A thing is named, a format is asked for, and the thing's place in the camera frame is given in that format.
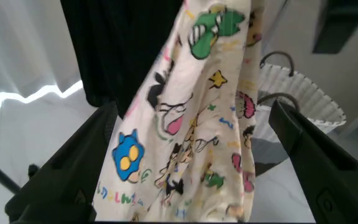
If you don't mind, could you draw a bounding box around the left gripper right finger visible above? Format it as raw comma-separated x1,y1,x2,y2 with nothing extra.
268,98,358,223

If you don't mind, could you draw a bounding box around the cream printed garment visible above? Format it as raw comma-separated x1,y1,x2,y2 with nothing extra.
92,0,267,222

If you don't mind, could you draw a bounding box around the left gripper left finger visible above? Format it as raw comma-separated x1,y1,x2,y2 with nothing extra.
5,100,119,222

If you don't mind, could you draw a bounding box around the black garment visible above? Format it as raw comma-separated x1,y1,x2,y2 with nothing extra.
60,0,185,119

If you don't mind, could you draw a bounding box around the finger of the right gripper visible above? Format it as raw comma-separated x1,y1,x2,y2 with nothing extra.
312,0,358,54

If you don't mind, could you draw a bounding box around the white curtain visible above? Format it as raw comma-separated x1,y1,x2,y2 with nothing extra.
0,0,83,110

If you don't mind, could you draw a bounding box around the white laundry basket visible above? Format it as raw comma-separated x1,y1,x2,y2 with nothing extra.
253,51,347,177

